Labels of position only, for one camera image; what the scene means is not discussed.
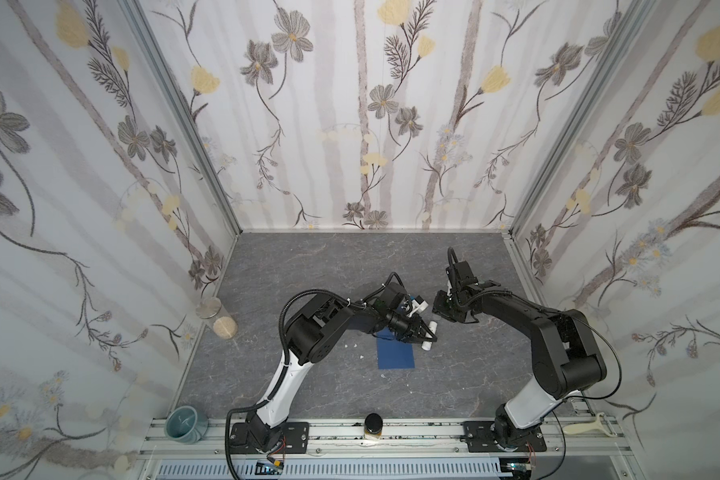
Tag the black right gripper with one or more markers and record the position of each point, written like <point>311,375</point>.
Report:
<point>448,303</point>

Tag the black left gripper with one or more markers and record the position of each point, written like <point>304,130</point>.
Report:
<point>414,327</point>

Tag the white glue stick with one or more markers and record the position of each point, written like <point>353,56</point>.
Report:
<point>430,336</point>

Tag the dark blue envelope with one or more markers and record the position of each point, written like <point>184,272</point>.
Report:
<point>393,354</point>

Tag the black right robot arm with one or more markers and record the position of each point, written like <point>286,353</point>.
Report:
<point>565,357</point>

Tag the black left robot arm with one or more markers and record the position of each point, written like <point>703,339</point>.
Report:
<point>310,325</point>

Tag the cream plastic peeler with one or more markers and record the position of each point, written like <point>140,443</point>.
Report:
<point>595,426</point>

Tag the glass jar with cork lid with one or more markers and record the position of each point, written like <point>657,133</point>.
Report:
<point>212,312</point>

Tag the teal cup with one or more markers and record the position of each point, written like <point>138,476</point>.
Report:
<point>186,425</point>

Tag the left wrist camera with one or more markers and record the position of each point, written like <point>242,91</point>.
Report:
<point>414,306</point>

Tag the black cylinder on rail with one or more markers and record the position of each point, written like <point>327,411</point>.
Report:
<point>373,426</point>

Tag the aluminium mounting rail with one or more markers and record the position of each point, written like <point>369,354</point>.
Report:
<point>429,437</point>

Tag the white perforated cable duct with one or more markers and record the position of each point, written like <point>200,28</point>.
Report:
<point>358,468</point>

